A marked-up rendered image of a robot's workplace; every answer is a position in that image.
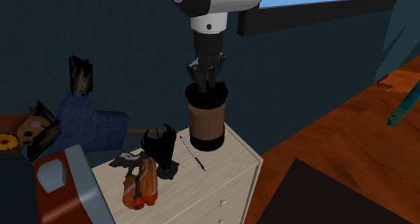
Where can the black winged figure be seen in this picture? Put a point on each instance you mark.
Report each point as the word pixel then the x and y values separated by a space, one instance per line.
pixel 162 148

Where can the blue fabric figure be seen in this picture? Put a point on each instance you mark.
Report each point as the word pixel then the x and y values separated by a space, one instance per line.
pixel 88 128

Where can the black and white pen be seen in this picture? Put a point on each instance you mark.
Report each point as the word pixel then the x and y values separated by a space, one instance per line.
pixel 193 153

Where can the orange toy blaster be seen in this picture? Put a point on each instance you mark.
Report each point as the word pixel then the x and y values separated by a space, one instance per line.
pixel 144 187

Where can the black framed window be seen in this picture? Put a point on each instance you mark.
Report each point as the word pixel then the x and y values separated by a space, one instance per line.
pixel 315 13

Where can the pale wooden chest of drawers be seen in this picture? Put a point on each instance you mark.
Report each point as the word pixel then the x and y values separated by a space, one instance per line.
pixel 210 187

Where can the yellow sunflower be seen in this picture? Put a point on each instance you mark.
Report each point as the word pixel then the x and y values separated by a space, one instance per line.
pixel 7 141

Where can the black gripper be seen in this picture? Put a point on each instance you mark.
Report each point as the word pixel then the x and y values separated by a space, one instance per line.
pixel 208 46

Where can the teal long bar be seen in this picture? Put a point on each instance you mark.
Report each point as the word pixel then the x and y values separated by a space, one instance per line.
pixel 405 107

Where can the black feathery panel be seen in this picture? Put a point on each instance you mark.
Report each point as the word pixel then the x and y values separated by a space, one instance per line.
pixel 80 75

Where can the brown and black tumbler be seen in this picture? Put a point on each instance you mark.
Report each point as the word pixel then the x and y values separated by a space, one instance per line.
pixel 206 121

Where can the red and grey bed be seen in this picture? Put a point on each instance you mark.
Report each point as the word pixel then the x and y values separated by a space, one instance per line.
pixel 65 203

